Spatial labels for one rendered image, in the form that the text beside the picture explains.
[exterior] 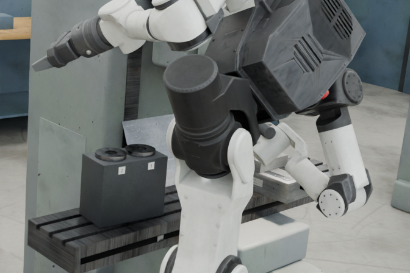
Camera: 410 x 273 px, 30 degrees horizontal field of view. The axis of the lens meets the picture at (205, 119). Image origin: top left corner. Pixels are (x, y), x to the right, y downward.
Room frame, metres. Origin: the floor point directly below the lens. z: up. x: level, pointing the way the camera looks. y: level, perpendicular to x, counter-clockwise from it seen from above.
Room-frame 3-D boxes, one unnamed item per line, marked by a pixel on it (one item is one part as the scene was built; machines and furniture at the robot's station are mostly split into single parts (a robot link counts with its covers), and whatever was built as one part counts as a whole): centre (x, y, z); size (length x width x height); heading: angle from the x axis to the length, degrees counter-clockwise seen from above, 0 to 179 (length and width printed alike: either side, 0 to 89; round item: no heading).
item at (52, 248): (2.34, -0.04, 0.93); 1.24 x 0.23 x 0.08; 136
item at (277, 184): (2.46, -0.21, 1.02); 0.35 x 0.15 x 0.11; 48
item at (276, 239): (2.38, -0.09, 0.83); 0.50 x 0.35 x 0.12; 46
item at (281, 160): (2.45, -0.23, 1.06); 0.15 x 0.06 x 0.04; 138
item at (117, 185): (2.08, 0.22, 1.07); 0.22 x 0.12 x 0.20; 130
